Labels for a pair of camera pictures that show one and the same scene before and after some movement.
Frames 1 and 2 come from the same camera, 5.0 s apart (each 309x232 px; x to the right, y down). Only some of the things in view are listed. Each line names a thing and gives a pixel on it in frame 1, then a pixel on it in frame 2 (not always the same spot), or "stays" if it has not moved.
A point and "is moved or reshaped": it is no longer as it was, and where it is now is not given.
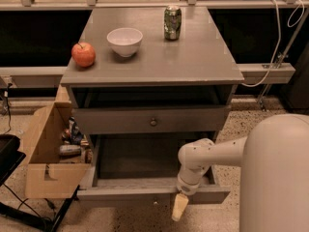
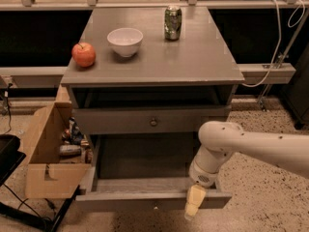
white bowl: (125, 41) stays
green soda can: (172, 22) stays
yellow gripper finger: (179, 207) to (195, 196)
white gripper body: (187, 188) to (202, 175)
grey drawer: (143, 168) is moved or reshaped
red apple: (83, 54) stays
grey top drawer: (154, 119) stays
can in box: (70, 150) stays
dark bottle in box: (76, 136) stays
